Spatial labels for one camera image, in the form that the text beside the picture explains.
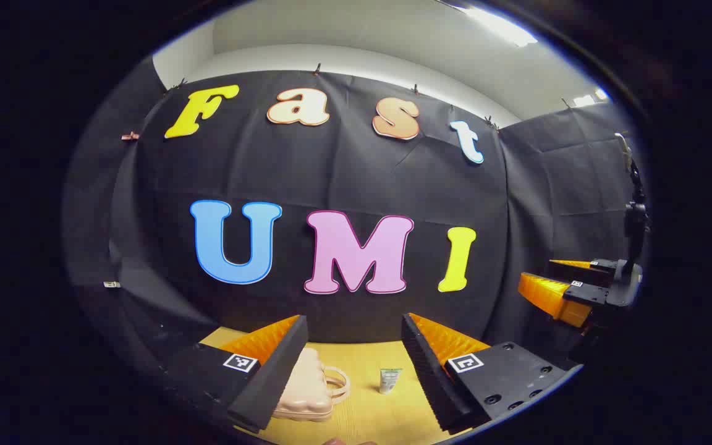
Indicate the pink clip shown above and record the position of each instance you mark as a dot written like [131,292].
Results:
[130,135]

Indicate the white green skin care tube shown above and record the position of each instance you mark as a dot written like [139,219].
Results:
[389,382]

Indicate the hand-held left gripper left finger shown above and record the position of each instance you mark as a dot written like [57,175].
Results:
[275,377]

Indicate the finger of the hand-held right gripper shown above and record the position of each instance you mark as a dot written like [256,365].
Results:
[547,296]
[603,266]

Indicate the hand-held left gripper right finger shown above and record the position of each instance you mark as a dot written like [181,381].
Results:
[430,377]

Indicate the black backdrop cloth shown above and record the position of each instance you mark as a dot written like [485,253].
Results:
[343,173]

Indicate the ceiling light panel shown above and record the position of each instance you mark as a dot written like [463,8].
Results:
[586,99]

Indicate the pink suitcase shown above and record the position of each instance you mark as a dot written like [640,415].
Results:
[306,389]

